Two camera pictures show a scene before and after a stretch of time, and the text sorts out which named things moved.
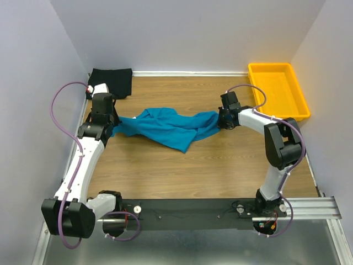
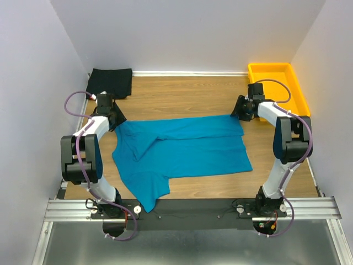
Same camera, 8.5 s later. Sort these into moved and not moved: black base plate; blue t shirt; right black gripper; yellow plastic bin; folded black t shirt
Moved: blue t shirt; right black gripper
Not moved: black base plate; folded black t shirt; yellow plastic bin
